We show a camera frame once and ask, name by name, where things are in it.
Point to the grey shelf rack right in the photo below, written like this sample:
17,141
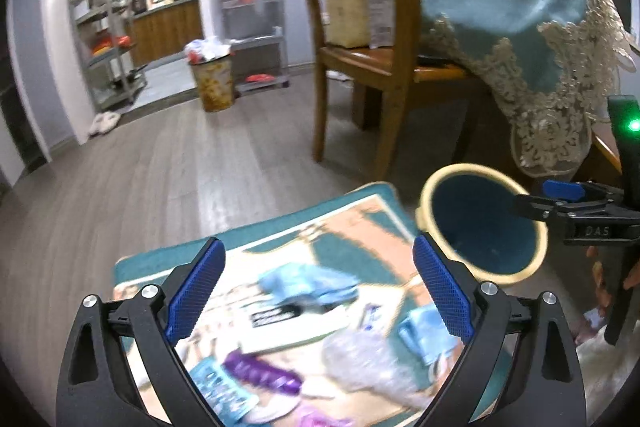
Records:
255,32

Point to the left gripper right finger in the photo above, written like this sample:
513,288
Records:
518,367

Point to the metal shelf rack left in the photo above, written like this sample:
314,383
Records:
104,41

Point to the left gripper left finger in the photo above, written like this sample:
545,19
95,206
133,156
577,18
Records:
96,386

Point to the paper bag on chair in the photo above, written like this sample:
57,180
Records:
360,23

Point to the white medicine box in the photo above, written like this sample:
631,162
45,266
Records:
264,328

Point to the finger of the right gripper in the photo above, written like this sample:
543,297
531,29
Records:
538,208
574,191

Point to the light blue blister pack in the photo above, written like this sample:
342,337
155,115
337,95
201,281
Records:
225,396

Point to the pink wrapper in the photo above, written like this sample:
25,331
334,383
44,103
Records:
309,416

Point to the floral kitchen trash can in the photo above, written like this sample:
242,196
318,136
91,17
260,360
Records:
210,64

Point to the yellow rimmed teal trash bin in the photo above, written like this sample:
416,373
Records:
468,210

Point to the blue face mask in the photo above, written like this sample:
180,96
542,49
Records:
427,337
309,286

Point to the teal patterned floor cushion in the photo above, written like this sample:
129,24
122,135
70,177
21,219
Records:
364,233

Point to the purple tube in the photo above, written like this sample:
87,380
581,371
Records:
262,374

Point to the white slippers pair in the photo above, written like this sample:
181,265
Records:
104,123

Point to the person's right hand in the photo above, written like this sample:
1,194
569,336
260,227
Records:
604,297

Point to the teal lace tablecloth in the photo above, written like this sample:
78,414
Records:
550,64

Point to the clear plastic wrap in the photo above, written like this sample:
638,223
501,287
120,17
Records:
358,360

